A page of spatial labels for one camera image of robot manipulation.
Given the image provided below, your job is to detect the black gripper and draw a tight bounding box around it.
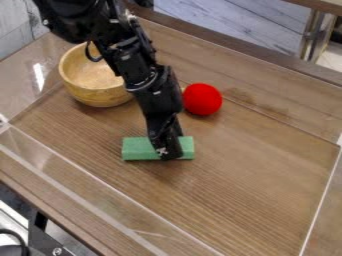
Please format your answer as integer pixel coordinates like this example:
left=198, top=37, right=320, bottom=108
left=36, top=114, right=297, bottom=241
left=127, top=66, right=183, bottom=161

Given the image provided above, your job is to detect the green rectangular block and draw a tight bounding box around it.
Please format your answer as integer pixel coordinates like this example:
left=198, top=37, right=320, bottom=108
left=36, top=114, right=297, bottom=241
left=122, top=136, right=195, bottom=161

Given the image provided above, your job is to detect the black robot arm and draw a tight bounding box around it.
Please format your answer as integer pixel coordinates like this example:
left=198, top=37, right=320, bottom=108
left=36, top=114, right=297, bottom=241
left=32, top=0, right=183, bottom=160

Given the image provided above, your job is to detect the light wooden bowl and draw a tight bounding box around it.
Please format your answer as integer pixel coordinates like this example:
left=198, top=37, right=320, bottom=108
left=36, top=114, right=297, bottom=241
left=58, top=43, right=133, bottom=108

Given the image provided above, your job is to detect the red plush tomato toy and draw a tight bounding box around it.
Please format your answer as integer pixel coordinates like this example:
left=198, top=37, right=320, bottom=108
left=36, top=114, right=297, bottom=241
left=183, top=83, right=223, bottom=116

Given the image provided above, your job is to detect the clear acrylic front barrier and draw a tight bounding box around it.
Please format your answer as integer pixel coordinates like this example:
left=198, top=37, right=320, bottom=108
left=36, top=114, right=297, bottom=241
left=0, top=115, right=223, bottom=256

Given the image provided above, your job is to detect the background wooden table leg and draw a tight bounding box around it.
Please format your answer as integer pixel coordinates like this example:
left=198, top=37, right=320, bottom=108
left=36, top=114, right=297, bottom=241
left=301, top=10, right=337, bottom=63

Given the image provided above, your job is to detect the black table leg frame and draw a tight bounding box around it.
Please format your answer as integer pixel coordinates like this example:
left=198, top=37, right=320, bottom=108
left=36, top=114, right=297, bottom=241
left=0, top=209, right=78, bottom=256

